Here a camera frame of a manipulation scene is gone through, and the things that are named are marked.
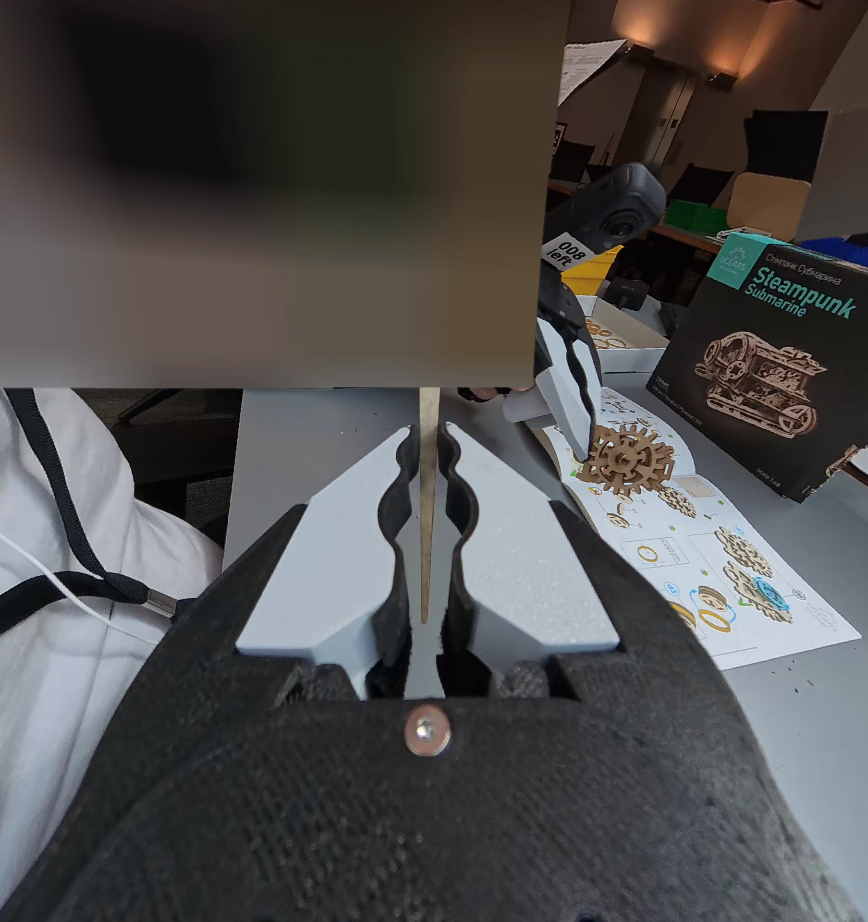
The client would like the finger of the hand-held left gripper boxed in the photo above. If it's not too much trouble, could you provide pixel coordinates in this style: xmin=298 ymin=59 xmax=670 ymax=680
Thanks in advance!
xmin=537 ymin=319 xmax=603 ymax=463
xmin=501 ymin=369 xmax=551 ymax=426

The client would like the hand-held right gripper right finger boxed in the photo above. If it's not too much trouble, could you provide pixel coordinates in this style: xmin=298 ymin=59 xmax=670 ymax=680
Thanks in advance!
xmin=440 ymin=422 xmax=621 ymax=690

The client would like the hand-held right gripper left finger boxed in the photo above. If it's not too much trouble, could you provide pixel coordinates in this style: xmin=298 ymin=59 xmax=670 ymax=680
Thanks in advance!
xmin=235 ymin=425 xmax=416 ymax=697

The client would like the wooden gear assembly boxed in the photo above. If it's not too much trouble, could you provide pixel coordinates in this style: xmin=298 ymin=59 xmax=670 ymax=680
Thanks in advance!
xmin=575 ymin=423 xmax=677 ymax=501

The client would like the thin wooden stick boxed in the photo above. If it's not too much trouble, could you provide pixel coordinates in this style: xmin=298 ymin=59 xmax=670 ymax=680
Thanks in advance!
xmin=417 ymin=388 xmax=442 ymax=625

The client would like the black model kit box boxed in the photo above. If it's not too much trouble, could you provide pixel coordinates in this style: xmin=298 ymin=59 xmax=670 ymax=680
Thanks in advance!
xmin=649 ymin=230 xmax=868 ymax=504

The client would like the white box of wooden sheets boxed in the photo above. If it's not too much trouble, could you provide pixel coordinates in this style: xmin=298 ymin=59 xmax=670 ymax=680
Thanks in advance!
xmin=584 ymin=294 xmax=670 ymax=374

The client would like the yellow plastic bin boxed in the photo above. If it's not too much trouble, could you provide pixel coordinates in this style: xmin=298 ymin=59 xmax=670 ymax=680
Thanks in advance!
xmin=559 ymin=244 xmax=626 ymax=297

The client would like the green plastic bin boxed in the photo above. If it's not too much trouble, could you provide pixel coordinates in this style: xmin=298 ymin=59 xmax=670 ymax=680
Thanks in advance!
xmin=663 ymin=199 xmax=732 ymax=233

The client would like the white paper sheet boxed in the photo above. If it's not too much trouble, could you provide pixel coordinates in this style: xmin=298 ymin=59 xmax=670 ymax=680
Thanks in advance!
xmin=558 ymin=39 xmax=627 ymax=107

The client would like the illustrated instruction booklet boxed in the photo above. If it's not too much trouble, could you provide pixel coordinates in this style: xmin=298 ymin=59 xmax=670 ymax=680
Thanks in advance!
xmin=523 ymin=386 xmax=864 ymax=672

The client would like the blue plastic bin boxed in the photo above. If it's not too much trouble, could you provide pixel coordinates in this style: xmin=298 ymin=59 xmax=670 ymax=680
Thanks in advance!
xmin=797 ymin=237 xmax=868 ymax=272

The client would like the person's white top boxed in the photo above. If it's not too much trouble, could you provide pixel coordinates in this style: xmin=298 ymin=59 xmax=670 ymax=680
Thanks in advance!
xmin=0 ymin=388 xmax=227 ymax=922

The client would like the white cable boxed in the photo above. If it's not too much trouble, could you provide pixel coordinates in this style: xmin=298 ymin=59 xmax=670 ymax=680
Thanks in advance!
xmin=0 ymin=510 xmax=170 ymax=636

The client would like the black lanyard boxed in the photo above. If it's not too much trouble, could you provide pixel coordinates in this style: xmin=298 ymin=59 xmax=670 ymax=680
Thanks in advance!
xmin=0 ymin=388 xmax=198 ymax=655

